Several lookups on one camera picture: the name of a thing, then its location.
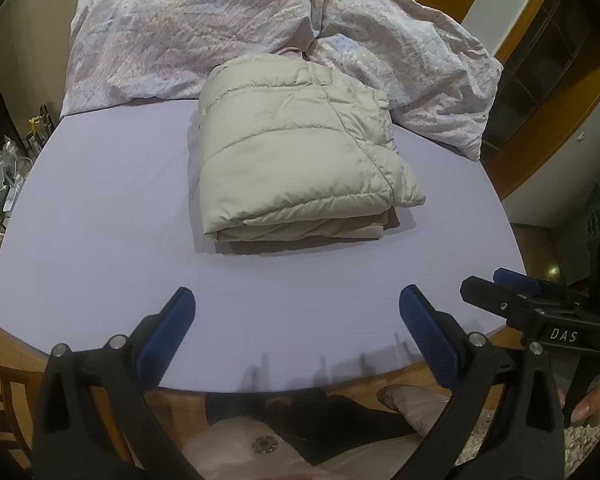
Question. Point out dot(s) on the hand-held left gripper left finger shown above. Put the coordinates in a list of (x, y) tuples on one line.
[(167, 335)]

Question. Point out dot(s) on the grey slipper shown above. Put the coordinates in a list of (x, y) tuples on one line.
[(420, 405)]

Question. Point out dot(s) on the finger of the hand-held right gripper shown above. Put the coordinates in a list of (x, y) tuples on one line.
[(517, 280), (490, 300)]

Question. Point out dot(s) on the wooden door frame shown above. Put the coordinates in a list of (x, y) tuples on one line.
[(555, 60)]

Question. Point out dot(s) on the wooden bed frame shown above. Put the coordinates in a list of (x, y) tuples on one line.
[(10, 340)]

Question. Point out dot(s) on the lavender bed sheet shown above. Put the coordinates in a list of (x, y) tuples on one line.
[(105, 210)]

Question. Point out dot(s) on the person's white snap-button jacket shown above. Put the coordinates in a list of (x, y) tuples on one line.
[(240, 452)]

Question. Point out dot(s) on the person's right hand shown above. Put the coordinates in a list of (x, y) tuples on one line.
[(592, 402)]

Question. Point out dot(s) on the floral pastel duvet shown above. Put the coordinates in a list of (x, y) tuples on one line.
[(180, 35)]

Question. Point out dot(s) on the person's right forearm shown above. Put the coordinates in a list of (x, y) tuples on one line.
[(592, 442)]

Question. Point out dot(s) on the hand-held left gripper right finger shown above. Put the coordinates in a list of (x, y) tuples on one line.
[(425, 335)]

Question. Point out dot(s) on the beige puffer jacket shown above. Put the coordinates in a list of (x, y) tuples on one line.
[(290, 160)]

